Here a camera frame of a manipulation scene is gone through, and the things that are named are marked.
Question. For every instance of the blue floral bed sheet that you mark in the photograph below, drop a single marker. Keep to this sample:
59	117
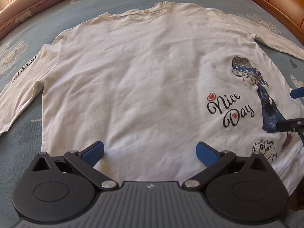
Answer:
19	99

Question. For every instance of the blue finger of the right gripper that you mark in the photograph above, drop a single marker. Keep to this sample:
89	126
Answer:
297	93
293	125

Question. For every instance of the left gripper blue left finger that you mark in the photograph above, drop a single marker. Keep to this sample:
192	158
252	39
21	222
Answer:
83	162

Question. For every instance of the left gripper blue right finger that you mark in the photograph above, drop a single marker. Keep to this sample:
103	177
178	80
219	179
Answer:
216	164

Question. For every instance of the white long-sleeve printed shirt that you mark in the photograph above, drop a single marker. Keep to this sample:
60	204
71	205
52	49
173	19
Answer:
152	87

